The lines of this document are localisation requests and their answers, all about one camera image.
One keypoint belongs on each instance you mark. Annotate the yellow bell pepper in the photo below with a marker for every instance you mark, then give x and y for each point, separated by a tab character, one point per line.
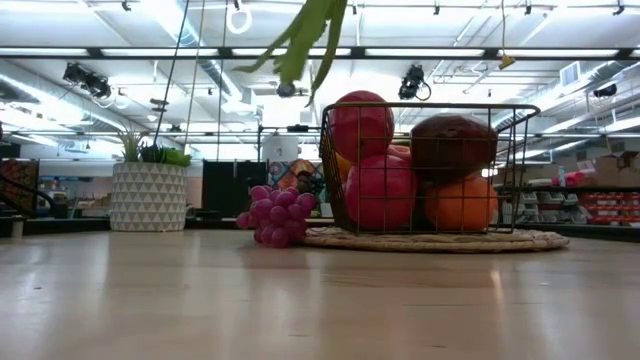
343	169

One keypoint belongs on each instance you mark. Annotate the red apple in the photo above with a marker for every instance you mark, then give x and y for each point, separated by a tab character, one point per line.
361	125
380	195
400	151

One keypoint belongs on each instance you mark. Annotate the green and white leek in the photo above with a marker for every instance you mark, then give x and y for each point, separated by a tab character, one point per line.
300	45

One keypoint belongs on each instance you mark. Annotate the orange fruit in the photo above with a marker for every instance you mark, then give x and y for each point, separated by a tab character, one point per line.
462	205

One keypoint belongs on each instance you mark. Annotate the white box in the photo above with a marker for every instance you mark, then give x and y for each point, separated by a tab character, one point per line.
280	149

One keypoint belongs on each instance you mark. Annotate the purple grape bunch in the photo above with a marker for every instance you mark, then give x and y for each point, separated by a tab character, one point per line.
280	215

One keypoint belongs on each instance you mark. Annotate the black cabinet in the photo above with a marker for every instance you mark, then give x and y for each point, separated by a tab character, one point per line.
225	190

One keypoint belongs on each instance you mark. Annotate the long ceiling light fixture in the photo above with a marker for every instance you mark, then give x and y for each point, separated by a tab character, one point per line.
225	52

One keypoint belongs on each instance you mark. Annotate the succulent in white patterned pot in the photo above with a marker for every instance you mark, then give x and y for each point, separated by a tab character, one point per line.
147	200

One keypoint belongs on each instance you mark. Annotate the yellow hanging tag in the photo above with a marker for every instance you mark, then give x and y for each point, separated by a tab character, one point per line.
506	62

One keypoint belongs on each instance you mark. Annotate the white air vent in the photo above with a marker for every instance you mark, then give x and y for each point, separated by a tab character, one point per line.
570	74

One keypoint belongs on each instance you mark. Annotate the storage shelf with bins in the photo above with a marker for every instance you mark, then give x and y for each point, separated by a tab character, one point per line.
605	207

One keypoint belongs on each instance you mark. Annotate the cardboard box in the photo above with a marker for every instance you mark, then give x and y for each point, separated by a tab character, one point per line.
617	170

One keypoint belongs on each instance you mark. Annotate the black ceiling device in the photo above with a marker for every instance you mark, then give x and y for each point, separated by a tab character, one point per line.
605	90

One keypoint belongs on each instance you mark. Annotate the orange patterned panel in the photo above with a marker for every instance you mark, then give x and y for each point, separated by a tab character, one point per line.
17	182

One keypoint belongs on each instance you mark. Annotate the black aluminium table frame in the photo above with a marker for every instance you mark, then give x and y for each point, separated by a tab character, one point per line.
75	226

